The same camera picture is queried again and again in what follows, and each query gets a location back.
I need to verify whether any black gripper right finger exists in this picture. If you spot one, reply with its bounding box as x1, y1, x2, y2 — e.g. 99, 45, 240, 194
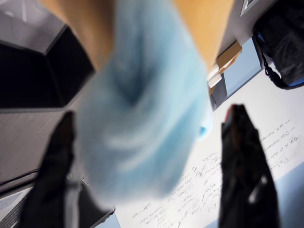
218, 103, 283, 228

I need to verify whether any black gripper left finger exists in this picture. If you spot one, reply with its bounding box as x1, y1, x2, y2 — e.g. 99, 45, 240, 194
20, 110, 100, 228

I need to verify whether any tan and blue plush toy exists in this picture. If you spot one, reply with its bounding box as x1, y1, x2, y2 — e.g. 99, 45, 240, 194
39, 0, 236, 202

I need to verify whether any black plastic tray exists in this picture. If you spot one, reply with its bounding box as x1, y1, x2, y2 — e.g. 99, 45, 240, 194
0, 0, 97, 109

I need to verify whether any black and blue bag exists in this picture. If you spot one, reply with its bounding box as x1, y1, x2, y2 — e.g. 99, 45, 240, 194
251, 9, 304, 90

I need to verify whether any grey wavy tray liner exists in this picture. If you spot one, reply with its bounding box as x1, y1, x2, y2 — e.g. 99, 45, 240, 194
0, 0, 67, 48

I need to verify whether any white wall whiteboard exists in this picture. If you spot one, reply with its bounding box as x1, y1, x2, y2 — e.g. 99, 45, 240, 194
114, 67, 304, 228

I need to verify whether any silver table cable slot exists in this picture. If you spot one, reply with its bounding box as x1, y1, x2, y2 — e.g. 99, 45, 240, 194
239, 0, 257, 17

